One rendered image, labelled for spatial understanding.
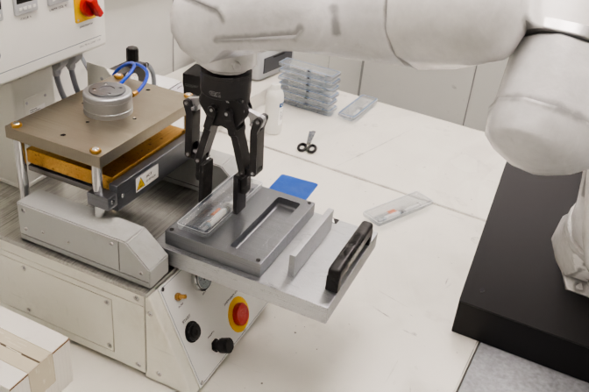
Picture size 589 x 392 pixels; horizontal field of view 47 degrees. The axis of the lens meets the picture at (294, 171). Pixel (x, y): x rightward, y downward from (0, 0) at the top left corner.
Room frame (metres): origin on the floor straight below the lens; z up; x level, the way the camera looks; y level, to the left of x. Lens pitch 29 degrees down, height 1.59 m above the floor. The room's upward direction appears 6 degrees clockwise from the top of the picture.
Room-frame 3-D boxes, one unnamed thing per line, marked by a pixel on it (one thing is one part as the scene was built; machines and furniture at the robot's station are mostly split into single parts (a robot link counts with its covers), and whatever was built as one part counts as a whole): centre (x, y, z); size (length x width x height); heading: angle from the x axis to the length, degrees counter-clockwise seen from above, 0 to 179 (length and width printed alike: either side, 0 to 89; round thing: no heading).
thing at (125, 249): (0.86, 0.30, 0.97); 0.25 x 0.05 x 0.07; 68
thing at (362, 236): (0.85, -0.10, 0.99); 0.15 x 0.02 x 0.04; 158
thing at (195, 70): (1.87, 0.31, 0.83); 0.09 x 0.06 x 0.07; 166
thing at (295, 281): (0.90, 0.03, 0.97); 0.30 x 0.22 x 0.08; 68
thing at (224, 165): (1.12, 0.19, 0.97); 0.26 x 0.05 x 0.07; 68
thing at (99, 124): (1.05, 0.34, 1.08); 0.31 x 0.24 x 0.13; 158
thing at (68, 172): (1.02, 0.31, 1.07); 0.22 x 0.17 x 0.10; 158
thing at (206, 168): (0.95, 0.14, 1.04); 0.03 x 0.01 x 0.07; 158
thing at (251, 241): (0.92, 0.07, 0.98); 0.20 x 0.17 x 0.03; 158
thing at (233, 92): (0.93, 0.11, 1.19); 0.08 x 0.08 x 0.09
